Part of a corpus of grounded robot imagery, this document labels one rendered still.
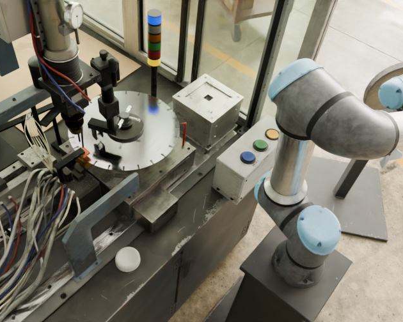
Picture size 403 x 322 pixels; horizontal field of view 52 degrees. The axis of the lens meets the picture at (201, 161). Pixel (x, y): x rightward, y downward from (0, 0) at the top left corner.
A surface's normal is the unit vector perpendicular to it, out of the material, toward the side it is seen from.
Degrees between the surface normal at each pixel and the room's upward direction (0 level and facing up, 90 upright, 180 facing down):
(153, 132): 0
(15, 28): 90
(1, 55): 90
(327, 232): 7
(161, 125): 0
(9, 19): 90
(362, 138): 62
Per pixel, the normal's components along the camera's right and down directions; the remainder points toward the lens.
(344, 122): -0.18, 0.04
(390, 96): -0.85, 0.36
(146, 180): 0.10, -0.63
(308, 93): -0.52, -0.21
